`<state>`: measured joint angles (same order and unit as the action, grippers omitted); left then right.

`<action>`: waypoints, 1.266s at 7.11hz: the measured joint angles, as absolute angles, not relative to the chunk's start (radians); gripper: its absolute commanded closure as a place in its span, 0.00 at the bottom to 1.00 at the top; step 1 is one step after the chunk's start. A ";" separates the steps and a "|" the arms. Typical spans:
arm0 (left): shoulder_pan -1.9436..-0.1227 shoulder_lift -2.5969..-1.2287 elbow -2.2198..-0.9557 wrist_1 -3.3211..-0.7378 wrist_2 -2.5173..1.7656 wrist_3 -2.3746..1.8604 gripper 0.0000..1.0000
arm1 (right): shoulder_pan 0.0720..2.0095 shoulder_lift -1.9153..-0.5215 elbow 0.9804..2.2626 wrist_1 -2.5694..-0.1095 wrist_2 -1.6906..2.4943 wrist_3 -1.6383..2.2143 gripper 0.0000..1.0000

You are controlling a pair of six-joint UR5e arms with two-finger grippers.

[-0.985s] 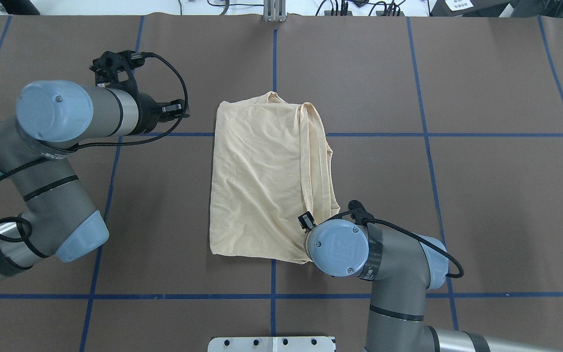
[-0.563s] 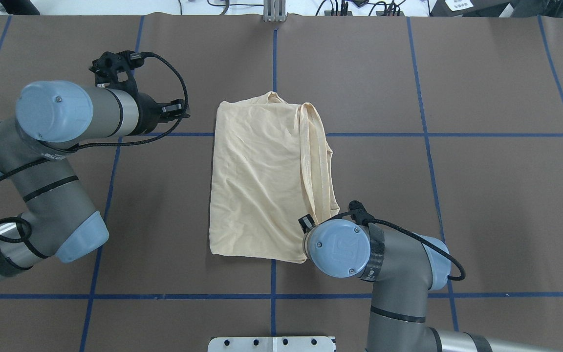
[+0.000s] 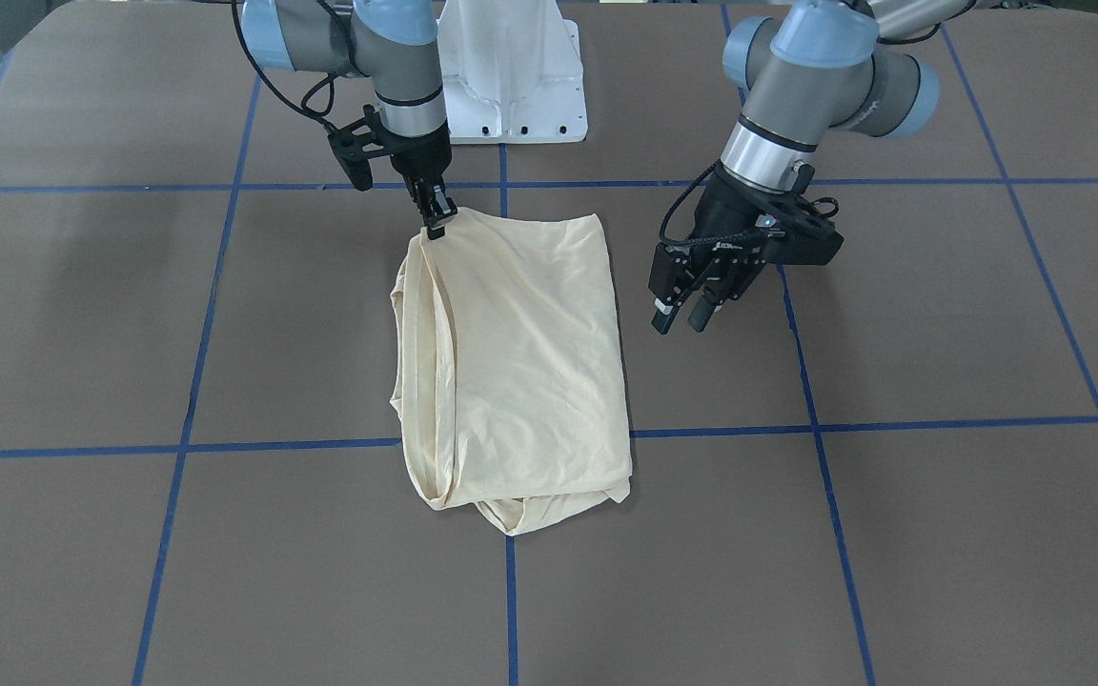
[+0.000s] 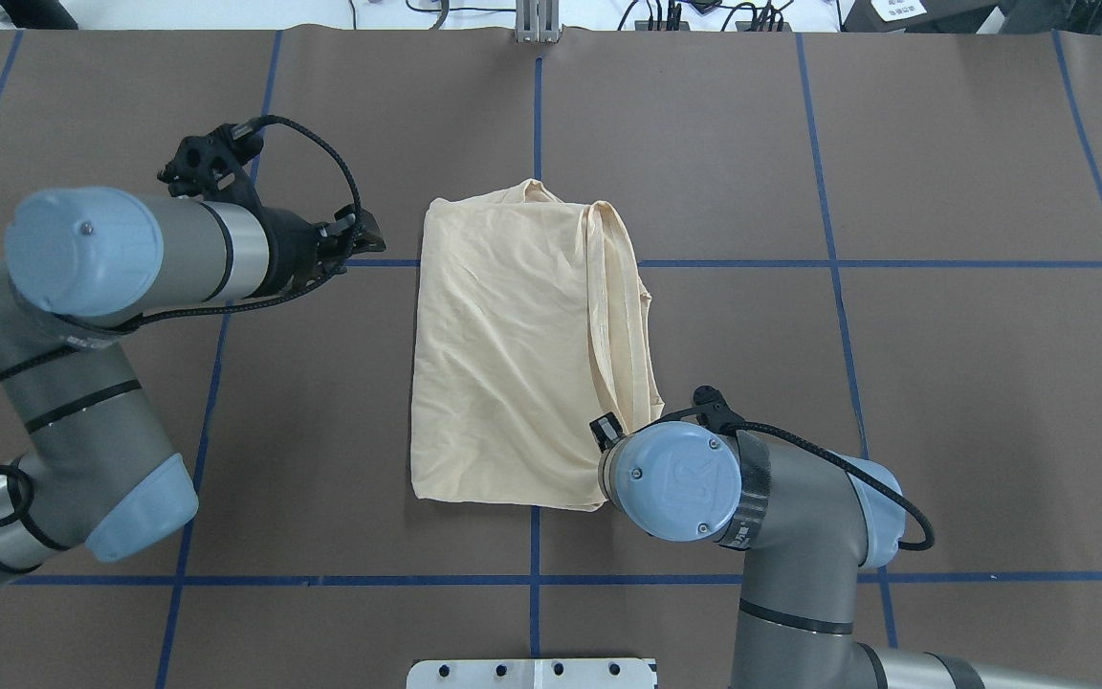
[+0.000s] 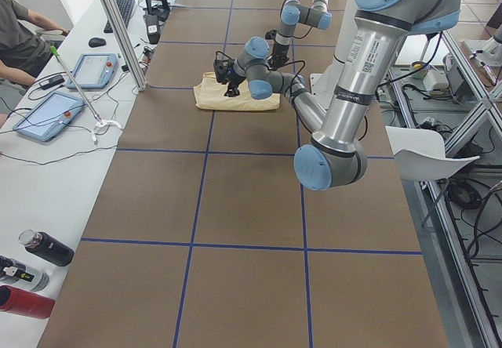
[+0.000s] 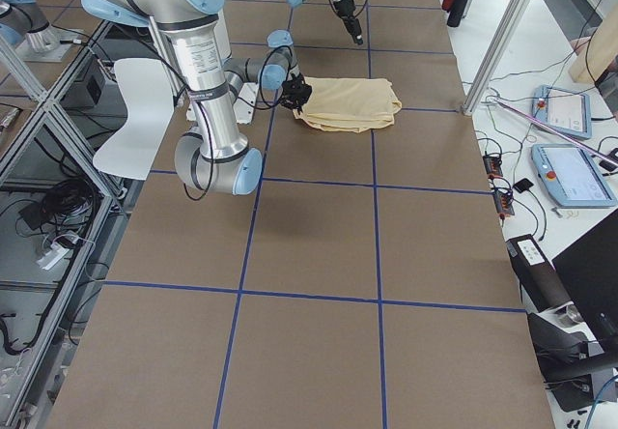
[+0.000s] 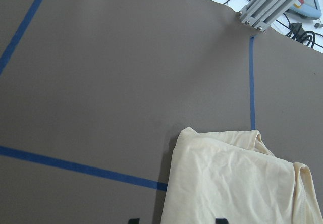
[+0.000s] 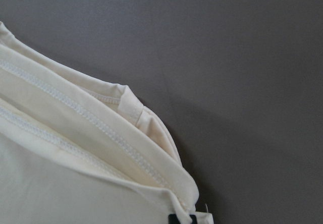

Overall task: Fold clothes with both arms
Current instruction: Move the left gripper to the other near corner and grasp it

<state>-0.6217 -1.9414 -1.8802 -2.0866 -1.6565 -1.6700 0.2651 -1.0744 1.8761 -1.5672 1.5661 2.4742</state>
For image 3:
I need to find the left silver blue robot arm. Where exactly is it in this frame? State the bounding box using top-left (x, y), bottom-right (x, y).
top-left (649, 1), bottom-right (973, 334)

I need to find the cream long-sleeve graphic shirt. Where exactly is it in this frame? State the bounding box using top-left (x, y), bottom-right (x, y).
top-left (391, 209), bottom-right (635, 535)

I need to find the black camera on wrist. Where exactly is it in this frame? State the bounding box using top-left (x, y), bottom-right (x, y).
top-left (326, 104), bottom-right (392, 192)
top-left (754, 162), bottom-right (843, 266)

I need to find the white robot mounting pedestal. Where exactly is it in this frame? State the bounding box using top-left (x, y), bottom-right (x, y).
top-left (438, 1), bottom-right (589, 145)

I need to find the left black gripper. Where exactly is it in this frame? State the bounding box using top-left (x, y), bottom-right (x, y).
top-left (648, 162), bottom-right (796, 334)

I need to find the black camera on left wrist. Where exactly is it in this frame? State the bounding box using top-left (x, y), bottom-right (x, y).
top-left (754, 162), bottom-right (843, 266)

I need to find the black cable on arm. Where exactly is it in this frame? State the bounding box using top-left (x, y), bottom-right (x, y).
top-left (229, 0), bottom-right (359, 134)
top-left (658, 19), bottom-right (950, 251)

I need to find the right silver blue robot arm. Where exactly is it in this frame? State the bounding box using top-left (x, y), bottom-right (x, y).
top-left (228, 1), bottom-right (458, 240)

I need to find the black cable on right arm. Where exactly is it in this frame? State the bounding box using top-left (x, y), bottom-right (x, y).
top-left (229, 0), bottom-right (359, 134)

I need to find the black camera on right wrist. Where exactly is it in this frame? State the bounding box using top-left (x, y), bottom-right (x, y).
top-left (326, 104), bottom-right (392, 192)

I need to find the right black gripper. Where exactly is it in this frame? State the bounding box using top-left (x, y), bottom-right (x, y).
top-left (391, 130), bottom-right (458, 240)

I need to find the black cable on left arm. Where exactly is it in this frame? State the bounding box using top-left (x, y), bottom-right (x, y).
top-left (658, 19), bottom-right (950, 251)

